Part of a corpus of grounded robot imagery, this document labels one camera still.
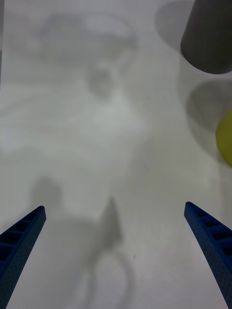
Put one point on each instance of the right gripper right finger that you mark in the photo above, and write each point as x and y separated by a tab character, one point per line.
212	239

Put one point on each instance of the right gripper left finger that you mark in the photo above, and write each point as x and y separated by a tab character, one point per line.
19	246

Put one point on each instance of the yellow-green plastic waste bin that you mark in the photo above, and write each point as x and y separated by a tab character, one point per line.
226	138

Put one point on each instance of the grey plastic waste bin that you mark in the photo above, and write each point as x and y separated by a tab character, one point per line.
207	36

